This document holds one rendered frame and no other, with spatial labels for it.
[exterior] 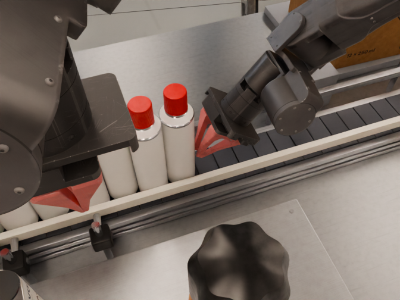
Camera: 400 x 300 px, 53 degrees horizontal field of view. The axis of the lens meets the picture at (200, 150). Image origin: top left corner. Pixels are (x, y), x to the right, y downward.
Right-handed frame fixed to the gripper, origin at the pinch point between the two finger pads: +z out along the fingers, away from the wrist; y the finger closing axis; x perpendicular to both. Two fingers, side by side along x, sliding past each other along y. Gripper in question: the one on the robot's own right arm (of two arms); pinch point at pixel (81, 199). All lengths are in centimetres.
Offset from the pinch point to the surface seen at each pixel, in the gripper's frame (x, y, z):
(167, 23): 186, 57, 114
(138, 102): 19.6, 8.6, 10.2
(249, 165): 15.7, 24.5, 27.4
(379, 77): 23, 54, 23
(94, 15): 209, 17, 113
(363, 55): 37, 63, 31
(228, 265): -8.6, 9.2, 1.6
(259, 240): -7.6, 12.2, 1.6
